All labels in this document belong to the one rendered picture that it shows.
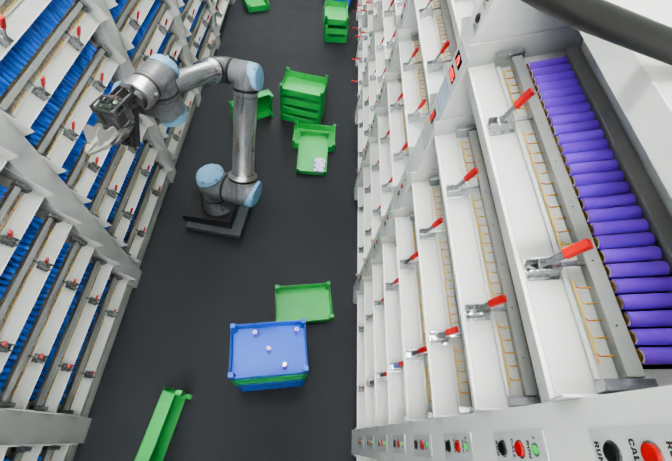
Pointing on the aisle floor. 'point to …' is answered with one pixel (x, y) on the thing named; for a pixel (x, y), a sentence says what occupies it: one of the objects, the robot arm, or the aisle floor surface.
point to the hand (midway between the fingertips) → (92, 152)
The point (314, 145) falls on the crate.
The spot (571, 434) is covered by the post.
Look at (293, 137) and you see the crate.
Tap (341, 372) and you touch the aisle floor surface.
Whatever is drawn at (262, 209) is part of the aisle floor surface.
